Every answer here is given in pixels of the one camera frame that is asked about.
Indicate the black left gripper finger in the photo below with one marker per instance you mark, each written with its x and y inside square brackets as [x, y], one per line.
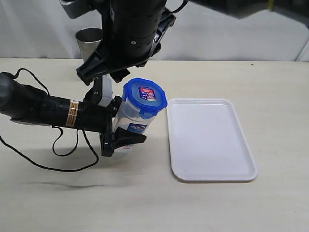
[116, 103]
[123, 137]

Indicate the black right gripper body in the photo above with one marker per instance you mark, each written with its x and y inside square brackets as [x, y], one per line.
[116, 53]

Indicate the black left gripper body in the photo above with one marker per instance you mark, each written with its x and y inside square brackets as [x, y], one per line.
[96, 118]

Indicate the clear tall plastic container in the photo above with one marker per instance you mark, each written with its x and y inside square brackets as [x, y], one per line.
[128, 117]

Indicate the stainless steel tumbler cup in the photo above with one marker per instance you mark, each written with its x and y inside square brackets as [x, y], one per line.
[88, 39]

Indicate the blue plastic lid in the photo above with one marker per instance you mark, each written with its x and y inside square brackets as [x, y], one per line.
[143, 99]

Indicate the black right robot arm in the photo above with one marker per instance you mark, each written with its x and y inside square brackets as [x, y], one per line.
[115, 14]

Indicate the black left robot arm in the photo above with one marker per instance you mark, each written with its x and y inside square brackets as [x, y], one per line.
[26, 104]

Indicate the white rectangular plastic tray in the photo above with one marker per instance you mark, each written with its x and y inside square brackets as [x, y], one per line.
[207, 143]

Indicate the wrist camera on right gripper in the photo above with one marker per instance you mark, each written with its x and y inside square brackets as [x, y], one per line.
[76, 8]

